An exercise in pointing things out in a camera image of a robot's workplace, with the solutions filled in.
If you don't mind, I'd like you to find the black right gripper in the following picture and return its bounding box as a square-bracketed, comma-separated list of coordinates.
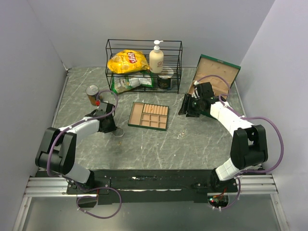
[178, 93, 203, 118]

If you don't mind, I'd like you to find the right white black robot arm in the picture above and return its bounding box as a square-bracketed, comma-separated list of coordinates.
[178, 82, 268, 192]

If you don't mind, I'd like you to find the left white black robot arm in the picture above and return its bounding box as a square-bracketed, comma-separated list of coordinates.
[35, 102, 117, 193]

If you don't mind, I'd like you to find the green jewelry tray insert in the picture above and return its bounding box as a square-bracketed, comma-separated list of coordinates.
[128, 102, 169, 131]

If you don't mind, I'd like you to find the green jewelry box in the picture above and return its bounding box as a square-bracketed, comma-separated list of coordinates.
[187, 54, 241, 96]

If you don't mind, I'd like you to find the dark tin can with lid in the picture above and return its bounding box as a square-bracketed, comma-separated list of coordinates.
[157, 67, 174, 90]

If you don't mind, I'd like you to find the brown food can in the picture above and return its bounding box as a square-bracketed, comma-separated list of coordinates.
[86, 85, 102, 106]

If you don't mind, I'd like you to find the green white snack bag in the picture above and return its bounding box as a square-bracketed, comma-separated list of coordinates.
[111, 71, 154, 94]

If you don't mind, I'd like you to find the cream lotion pump bottle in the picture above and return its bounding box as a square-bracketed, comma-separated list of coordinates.
[149, 40, 164, 74]

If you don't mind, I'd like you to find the yellow chips bag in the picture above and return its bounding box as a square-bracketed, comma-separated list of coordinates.
[107, 50, 150, 74]

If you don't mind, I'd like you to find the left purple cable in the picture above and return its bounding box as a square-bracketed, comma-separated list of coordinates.
[46, 90, 119, 178]

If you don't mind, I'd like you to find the silver chain jewelry pile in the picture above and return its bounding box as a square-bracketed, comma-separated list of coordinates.
[177, 128, 187, 139]

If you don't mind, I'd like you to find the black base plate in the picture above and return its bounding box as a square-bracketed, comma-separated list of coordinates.
[66, 169, 238, 208]

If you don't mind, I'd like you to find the black wire shelf rack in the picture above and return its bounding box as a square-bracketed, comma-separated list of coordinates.
[105, 39, 183, 93]

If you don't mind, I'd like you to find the aluminium rail frame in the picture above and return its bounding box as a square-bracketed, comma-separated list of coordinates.
[13, 170, 290, 231]

